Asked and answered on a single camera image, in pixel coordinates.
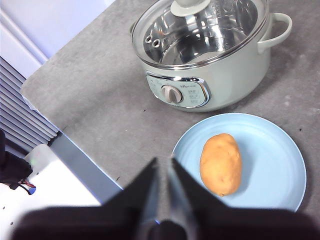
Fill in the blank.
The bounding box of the pale green electric steamer pot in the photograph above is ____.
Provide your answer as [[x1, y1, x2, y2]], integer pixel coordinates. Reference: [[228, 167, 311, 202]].
[[129, 0, 293, 113]]

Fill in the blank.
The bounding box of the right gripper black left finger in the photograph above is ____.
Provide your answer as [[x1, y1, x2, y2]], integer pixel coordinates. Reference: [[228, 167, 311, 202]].
[[11, 157, 161, 240]]

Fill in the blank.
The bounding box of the black cable bundle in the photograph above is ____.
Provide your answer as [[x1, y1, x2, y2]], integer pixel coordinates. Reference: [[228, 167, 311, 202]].
[[0, 129, 37, 196]]

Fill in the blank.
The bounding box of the brown potato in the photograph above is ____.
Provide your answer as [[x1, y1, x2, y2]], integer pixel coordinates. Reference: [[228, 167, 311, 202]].
[[199, 133, 243, 198]]

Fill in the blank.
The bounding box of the blue round plate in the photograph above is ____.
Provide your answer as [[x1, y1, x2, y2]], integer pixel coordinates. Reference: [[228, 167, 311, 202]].
[[171, 112, 308, 214]]

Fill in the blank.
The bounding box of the glass lid with green knob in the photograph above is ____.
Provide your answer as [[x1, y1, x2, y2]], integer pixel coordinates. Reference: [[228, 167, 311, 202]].
[[131, 0, 272, 71]]

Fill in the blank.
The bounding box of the white device housing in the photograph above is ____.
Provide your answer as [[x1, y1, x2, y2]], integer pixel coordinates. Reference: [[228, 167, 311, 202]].
[[0, 143, 104, 233]]

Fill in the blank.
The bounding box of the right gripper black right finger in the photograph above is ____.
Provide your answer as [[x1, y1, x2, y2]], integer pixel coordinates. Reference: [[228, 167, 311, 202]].
[[171, 157, 320, 240]]

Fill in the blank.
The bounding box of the grey ribbed panel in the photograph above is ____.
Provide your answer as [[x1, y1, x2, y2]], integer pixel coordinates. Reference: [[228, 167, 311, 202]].
[[0, 56, 60, 152]]

